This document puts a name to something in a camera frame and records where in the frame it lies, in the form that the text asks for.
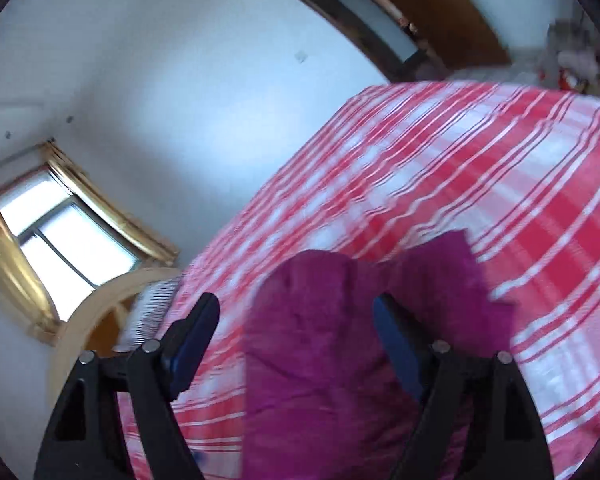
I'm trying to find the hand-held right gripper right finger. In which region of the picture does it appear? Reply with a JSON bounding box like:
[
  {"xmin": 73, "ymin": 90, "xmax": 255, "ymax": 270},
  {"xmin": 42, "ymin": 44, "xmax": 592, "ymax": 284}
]
[{"xmin": 373, "ymin": 294, "xmax": 554, "ymax": 480}]

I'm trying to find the golden curtain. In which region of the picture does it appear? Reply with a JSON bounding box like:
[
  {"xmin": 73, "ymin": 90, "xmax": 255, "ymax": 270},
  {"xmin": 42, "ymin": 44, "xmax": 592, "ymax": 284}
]
[
  {"xmin": 0, "ymin": 180, "xmax": 62, "ymax": 346},
  {"xmin": 42, "ymin": 141, "xmax": 180, "ymax": 267}
]

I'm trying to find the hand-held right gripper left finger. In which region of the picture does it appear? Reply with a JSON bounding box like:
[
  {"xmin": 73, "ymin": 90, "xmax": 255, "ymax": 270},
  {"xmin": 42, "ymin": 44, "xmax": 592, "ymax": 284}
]
[{"xmin": 33, "ymin": 292, "xmax": 221, "ymax": 480}]

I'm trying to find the magenta puffer jacket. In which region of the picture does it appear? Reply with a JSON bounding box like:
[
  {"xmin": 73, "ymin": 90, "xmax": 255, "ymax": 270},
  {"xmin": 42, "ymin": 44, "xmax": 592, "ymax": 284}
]
[{"xmin": 242, "ymin": 229, "xmax": 521, "ymax": 480}]

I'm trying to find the red plaid bed blanket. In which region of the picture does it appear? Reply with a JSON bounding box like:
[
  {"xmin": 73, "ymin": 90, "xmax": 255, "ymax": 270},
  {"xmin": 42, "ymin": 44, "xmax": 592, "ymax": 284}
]
[{"xmin": 115, "ymin": 81, "xmax": 600, "ymax": 480}]

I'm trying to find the window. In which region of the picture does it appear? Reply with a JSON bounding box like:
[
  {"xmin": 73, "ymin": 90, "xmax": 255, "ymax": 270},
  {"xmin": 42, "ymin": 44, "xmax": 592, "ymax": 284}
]
[{"xmin": 0, "ymin": 165, "xmax": 144, "ymax": 323}]

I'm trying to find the grey patterned pillow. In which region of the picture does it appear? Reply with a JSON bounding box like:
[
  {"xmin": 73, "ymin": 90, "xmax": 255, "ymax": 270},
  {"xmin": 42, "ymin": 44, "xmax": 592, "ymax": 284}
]
[{"xmin": 114, "ymin": 280, "xmax": 182, "ymax": 354}]

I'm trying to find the brown wooden door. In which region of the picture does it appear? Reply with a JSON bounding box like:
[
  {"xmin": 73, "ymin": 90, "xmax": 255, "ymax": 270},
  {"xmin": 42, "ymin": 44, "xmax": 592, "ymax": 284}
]
[{"xmin": 250, "ymin": 0, "xmax": 512, "ymax": 84}]

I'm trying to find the cream wooden headboard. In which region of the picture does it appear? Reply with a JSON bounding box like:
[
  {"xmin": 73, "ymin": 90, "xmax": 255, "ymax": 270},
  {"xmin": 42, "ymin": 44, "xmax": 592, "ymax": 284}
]
[{"xmin": 47, "ymin": 267, "xmax": 183, "ymax": 401}]

